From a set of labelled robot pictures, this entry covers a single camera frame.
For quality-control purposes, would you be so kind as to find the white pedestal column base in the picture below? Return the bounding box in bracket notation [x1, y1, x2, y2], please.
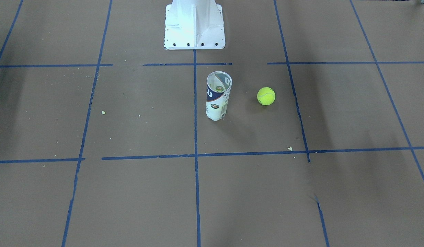
[164, 0, 226, 50]

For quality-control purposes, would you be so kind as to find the clear tennis ball can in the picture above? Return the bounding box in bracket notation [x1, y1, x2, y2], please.
[206, 71, 232, 121]

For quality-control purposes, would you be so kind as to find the yellow tennis ball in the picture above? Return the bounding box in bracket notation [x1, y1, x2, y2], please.
[257, 86, 276, 105]

